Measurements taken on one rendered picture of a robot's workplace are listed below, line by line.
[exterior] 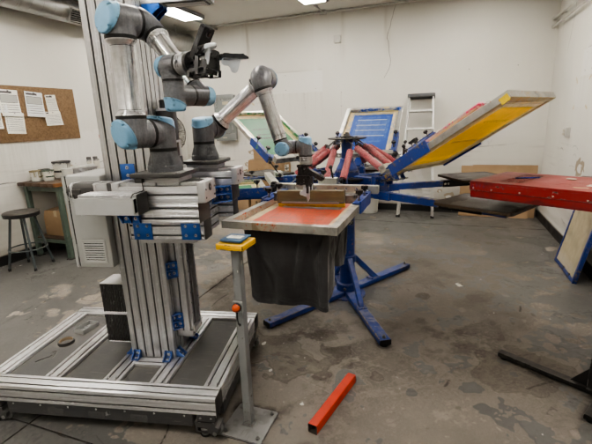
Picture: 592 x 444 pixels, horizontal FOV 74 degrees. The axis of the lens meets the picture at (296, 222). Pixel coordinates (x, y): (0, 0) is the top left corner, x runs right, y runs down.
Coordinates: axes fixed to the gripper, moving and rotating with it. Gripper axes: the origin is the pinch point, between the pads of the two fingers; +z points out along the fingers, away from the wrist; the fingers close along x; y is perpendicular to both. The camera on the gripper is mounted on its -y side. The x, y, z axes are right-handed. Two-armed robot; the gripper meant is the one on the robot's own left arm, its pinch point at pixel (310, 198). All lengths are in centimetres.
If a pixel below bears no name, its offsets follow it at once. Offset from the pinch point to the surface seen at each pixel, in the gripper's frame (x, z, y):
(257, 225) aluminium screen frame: 51, 3, 9
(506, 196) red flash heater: -9, -3, -102
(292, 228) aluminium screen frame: 51, 4, -8
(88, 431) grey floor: 98, 101, 86
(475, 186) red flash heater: -16, -7, -88
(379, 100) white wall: -422, -68, 26
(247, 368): 70, 68, 10
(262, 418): 64, 100, 7
